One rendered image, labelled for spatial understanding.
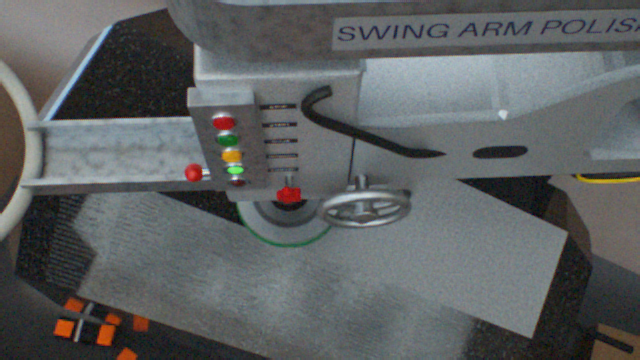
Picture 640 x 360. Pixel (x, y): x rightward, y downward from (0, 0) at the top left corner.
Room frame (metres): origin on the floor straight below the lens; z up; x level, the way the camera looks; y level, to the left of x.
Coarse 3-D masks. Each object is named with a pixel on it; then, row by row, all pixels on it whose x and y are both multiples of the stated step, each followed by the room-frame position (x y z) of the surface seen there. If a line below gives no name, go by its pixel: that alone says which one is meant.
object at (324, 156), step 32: (224, 64) 0.44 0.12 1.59; (256, 64) 0.44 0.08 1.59; (288, 64) 0.45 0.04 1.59; (320, 64) 0.45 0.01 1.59; (352, 64) 0.45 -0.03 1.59; (256, 96) 0.42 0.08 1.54; (288, 96) 0.43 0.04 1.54; (352, 96) 0.44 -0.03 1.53; (288, 128) 0.43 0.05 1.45; (320, 128) 0.43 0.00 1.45; (288, 160) 0.43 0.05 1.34; (320, 160) 0.43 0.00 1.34; (256, 192) 0.42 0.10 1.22; (320, 192) 0.43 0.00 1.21
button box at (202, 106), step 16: (192, 96) 0.41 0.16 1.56; (208, 96) 0.42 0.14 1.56; (224, 96) 0.42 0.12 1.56; (240, 96) 0.42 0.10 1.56; (192, 112) 0.40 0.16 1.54; (208, 112) 0.40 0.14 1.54; (224, 112) 0.40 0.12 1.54; (240, 112) 0.41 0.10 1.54; (256, 112) 0.42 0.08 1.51; (208, 128) 0.40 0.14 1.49; (240, 128) 0.41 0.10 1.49; (256, 128) 0.41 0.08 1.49; (208, 144) 0.40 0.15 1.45; (240, 144) 0.41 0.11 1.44; (256, 144) 0.41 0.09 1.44; (208, 160) 0.40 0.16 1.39; (240, 160) 0.40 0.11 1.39; (256, 160) 0.41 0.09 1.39; (224, 176) 0.40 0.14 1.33; (240, 176) 0.40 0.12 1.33; (256, 176) 0.41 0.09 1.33
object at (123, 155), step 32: (32, 128) 0.55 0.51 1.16; (64, 128) 0.55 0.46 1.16; (96, 128) 0.56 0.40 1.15; (128, 128) 0.56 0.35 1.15; (160, 128) 0.57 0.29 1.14; (192, 128) 0.57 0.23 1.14; (64, 160) 0.50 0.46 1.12; (96, 160) 0.51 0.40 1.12; (128, 160) 0.51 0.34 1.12; (160, 160) 0.51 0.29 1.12; (192, 160) 0.52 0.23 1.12; (64, 192) 0.44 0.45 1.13; (96, 192) 0.45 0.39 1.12; (128, 192) 0.45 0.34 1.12
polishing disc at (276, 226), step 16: (240, 208) 0.50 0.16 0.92; (256, 208) 0.50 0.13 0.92; (272, 208) 0.50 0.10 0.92; (304, 208) 0.50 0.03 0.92; (256, 224) 0.47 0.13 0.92; (272, 224) 0.47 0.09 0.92; (288, 224) 0.47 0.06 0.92; (304, 224) 0.47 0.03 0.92; (320, 224) 0.47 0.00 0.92; (272, 240) 0.43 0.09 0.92; (288, 240) 0.43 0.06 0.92; (304, 240) 0.44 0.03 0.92
